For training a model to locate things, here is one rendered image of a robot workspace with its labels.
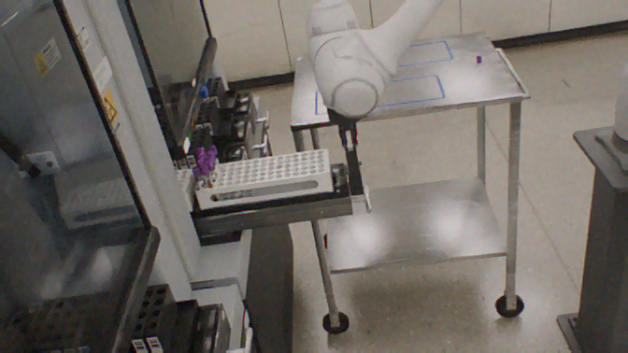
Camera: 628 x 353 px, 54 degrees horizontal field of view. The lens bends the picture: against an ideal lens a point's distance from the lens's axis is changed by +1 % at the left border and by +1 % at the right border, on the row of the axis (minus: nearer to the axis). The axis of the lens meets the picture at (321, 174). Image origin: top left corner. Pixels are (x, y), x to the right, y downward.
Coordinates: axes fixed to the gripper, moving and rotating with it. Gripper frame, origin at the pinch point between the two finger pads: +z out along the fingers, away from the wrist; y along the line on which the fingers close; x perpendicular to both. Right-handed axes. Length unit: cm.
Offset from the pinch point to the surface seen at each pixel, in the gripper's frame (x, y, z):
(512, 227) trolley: 43, -25, 41
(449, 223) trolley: 28, -43, 52
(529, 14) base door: 112, -229, 59
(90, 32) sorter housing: -36, 24, -50
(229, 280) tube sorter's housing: -29.0, 18.9, 7.3
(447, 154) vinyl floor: 43, -127, 80
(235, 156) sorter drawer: -28.7, -15.7, -1.9
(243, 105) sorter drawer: -29, -43, -2
